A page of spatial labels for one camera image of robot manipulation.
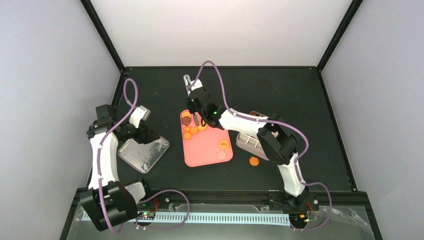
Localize clear plastic tin lid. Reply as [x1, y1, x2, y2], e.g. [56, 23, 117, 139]
[117, 136, 170, 174]

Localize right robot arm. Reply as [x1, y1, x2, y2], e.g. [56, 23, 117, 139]
[186, 87, 306, 210]

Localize right base circuit board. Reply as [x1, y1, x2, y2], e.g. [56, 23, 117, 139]
[289, 214, 317, 223]

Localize pink round cookie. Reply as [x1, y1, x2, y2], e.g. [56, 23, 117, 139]
[216, 151, 227, 160]

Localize red marked dotted cracker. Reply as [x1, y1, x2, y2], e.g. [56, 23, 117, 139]
[218, 139, 230, 150]

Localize white slotted cable duct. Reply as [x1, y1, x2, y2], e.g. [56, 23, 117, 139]
[81, 210, 291, 227]

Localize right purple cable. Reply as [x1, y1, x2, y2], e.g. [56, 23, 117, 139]
[190, 60, 333, 232]

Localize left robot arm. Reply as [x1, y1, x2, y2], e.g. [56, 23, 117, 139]
[80, 104, 160, 232]

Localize metal serving tongs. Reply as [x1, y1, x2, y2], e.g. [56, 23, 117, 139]
[183, 74, 201, 127]

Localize white divided cookie tin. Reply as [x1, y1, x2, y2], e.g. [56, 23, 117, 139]
[236, 132, 269, 161]

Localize dark chocolate round cookie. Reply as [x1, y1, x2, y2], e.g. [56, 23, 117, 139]
[181, 116, 191, 126]

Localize pink cookie tray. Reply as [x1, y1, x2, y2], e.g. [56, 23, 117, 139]
[180, 109, 234, 168]

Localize base circuit board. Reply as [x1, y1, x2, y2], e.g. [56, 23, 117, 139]
[135, 211, 156, 222]
[289, 214, 317, 223]

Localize left base circuit board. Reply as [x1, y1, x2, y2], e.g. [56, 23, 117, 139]
[135, 211, 156, 222]

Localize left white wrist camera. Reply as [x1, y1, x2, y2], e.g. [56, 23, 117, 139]
[128, 105, 151, 129]

